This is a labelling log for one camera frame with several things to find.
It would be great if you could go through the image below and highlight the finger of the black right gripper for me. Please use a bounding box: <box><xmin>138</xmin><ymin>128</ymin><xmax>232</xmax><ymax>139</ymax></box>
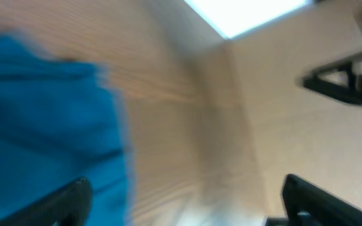
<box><xmin>300</xmin><ymin>51</ymin><xmax>362</xmax><ymax>106</ymax></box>

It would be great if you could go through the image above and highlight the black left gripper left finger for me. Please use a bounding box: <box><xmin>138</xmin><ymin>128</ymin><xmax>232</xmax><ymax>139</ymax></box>
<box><xmin>0</xmin><ymin>177</ymin><xmax>92</xmax><ymax>226</ymax></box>

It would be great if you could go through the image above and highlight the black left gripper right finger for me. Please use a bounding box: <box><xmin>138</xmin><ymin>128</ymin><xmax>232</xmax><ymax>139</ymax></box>
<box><xmin>282</xmin><ymin>174</ymin><xmax>362</xmax><ymax>226</ymax></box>

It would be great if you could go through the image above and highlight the teal blue t-shirt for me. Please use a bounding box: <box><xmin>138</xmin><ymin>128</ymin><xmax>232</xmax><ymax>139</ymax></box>
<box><xmin>0</xmin><ymin>35</ymin><xmax>128</xmax><ymax>225</ymax></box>

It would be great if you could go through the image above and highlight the brown cardboard box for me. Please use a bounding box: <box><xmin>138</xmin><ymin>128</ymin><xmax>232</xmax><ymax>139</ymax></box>
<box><xmin>197</xmin><ymin>1</ymin><xmax>362</xmax><ymax>225</ymax></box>

